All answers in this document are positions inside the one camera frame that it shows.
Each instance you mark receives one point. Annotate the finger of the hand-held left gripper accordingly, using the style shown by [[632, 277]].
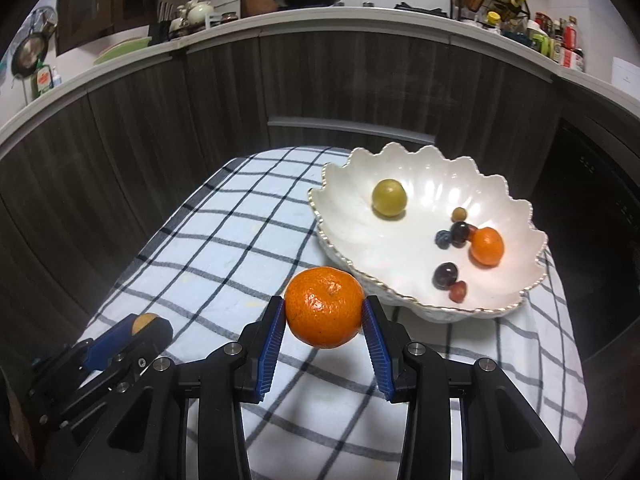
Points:
[[152, 337], [107, 342]]

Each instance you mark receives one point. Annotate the black knife block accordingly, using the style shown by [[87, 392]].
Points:
[[160, 30]]

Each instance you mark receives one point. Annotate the green tray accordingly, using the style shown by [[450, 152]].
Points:
[[122, 50]]

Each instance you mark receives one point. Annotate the orange mandarin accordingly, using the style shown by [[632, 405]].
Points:
[[487, 247], [324, 307]]

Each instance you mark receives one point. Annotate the blue white checked cloth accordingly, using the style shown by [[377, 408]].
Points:
[[225, 240]]

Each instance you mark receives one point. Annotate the black built-in dishwasher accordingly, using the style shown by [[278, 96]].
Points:
[[600, 200]]

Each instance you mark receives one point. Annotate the white teapot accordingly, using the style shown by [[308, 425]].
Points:
[[200, 11]]

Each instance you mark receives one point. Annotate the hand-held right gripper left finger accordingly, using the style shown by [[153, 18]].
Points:
[[270, 350]]

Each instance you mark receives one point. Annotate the dark wood kitchen cabinets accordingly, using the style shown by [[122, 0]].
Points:
[[150, 135]]

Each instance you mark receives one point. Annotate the brown glass jar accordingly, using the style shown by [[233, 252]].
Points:
[[227, 17]]

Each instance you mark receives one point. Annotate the yellow-green round fruit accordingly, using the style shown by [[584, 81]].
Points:
[[388, 198]]

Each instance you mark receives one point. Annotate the hanging frying pan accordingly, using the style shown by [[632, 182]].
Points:
[[30, 50]]

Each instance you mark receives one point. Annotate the red cherry tomato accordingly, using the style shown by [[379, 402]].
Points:
[[459, 292]]

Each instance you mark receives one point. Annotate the dark purple plum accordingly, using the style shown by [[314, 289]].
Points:
[[445, 276], [460, 232]]

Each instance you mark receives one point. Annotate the cluster of condiment bottles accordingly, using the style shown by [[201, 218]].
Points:
[[557, 42]]

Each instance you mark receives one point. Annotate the green dish soap bottle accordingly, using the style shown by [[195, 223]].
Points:
[[44, 80]]

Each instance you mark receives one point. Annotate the blueberry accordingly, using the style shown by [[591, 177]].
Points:
[[442, 239]]

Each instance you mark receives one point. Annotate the white scalloped bowl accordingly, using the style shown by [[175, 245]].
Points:
[[400, 260]]

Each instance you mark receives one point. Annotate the black stove grate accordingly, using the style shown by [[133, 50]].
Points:
[[420, 8]]

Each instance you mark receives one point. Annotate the small brown longan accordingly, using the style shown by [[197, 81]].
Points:
[[145, 322], [459, 214]]

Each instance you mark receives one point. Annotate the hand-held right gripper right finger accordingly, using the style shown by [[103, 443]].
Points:
[[377, 355]]

